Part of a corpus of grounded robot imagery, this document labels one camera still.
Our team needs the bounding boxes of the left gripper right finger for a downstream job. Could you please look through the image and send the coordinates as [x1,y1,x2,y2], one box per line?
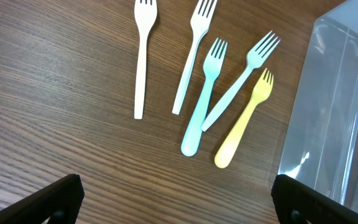
[271,174,358,224]

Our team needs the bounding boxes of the yellow fork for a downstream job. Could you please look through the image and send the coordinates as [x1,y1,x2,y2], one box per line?
[214,68,273,169]

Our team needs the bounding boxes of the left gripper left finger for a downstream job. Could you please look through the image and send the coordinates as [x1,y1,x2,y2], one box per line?
[0,174,85,224]

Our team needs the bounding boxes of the white fork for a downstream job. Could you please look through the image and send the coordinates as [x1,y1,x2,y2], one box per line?
[172,0,218,114]
[134,0,158,119]

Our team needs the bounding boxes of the left clear plastic container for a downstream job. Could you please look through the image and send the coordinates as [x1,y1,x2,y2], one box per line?
[278,0,358,213]

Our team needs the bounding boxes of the white fork far left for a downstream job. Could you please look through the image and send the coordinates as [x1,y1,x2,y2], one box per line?
[134,0,158,119]

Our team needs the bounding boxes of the light blue fork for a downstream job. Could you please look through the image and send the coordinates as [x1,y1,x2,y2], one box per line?
[181,38,227,157]

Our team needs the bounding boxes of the white fork slanted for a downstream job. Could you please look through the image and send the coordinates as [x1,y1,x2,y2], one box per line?
[201,30,281,131]

